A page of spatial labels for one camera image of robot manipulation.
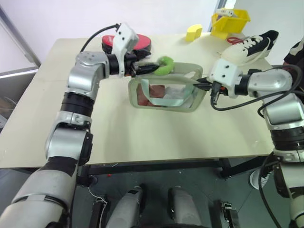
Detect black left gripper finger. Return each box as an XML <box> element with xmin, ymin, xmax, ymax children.
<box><xmin>136</xmin><ymin>66</ymin><xmax>159</xmax><ymax>75</ymax></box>
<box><xmin>135</xmin><ymin>60</ymin><xmax>162</xmax><ymax>68</ymax></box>

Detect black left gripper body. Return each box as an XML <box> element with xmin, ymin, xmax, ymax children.
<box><xmin>123</xmin><ymin>53</ymin><xmax>143</xmax><ymax>77</ymax></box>

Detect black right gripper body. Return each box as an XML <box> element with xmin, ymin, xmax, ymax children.
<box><xmin>207</xmin><ymin>81</ymin><xmax>230</xmax><ymax>97</ymax></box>

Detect green plush ring keychain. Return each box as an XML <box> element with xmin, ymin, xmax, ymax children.
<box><xmin>153</xmin><ymin>56</ymin><xmax>175</xmax><ymax>76</ymax></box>

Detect clear green-trimmed zip pouch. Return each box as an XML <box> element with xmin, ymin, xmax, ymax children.
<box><xmin>128</xmin><ymin>62</ymin><xmax>208</xmax><ymax>113</ymax></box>

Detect red and black round case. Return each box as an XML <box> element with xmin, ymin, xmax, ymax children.
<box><xmin>101</xmin><ymin>33</ymin><xmax>153</xmax><ymax>60</ymax></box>

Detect white and black sneaker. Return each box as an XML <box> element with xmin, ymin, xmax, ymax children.
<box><xmin>220</xmin><ymin>30</ymin><xmax>280</xmax><ymax>67</ymax></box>

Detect yellow foam block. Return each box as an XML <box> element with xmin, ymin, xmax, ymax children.
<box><xmin>186</xmin><ymin>23</ymin><xmax>203</xmax><ymax>43</ymax></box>

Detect yellow plastic bin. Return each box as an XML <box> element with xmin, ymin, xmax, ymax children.
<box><xmin>210</xmin><ymin>9</ymin><xmax>251</xmax><ymax>39</ymax></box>

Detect white tube with label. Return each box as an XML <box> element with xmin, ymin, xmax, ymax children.
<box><xmin>216</xmin><ymin>7</ymin><xmax>235</xmax><ymax>17</ymax></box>

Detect grey robot leg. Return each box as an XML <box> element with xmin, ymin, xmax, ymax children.
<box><xmin>111</xmin><ymin>184</ymin><xmax>147</xmax><ymax>228</ymax></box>
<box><xmin>167</xmin><ymin>187</ymin><xmax>203</xmax><ymax>228</ymax></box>

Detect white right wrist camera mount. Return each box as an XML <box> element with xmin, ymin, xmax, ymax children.
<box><xmin>208</xmin><ymin>58</ymin><xmax>243</xmax><ymax>98</ymax></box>

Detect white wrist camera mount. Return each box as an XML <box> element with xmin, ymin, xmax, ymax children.
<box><xmin>208</xmin><ymin>58</ymin><xmax>243</xmax><ymax>98</ymax></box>
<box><xmin>111</xmin><ymin>22</ymin><xmax>139</xmax><ymax>77</ymax></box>

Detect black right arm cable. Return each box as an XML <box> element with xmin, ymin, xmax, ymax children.
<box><xmin>210</xmin><ymin>64</ymin><xmax>304</xmax><ymax>119</ymax></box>

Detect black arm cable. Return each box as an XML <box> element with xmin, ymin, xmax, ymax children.
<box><xmin>79</xmin><ymin>23</ymin><xmax>121</xmax><ymax>53</ymax></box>
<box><xmin>210</xmin><ymin>64</ymin><xmax>304</xmax><ymax>119</ymax></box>

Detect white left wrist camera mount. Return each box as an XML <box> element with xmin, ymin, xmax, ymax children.
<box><xmin>111</xmin><ymin>22</ymin><xmax>139</xmax><ymax>77</ymax></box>

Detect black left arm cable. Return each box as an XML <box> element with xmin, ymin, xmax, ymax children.
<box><xmin>79</xmin><ymin>23</ymin><xmax>121</xmax><ymax>53</ymax></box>

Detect red handled scissors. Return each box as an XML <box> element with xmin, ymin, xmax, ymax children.
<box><xmin>227</xmin><ymin>37</ymin><xmax>247</xmax><ymax>46</ymax></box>

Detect black metal table frame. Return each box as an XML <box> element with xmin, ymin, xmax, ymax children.
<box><xmin>76</xmin><ymin>157</ymin><xmax>275</xmax><ymax>189</ymax></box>

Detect grey metal frame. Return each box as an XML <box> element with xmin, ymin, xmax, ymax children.
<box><xmin>0</xmin><ymin>4</ymin><xmax>42</xmax><ymax>72</ymax></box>

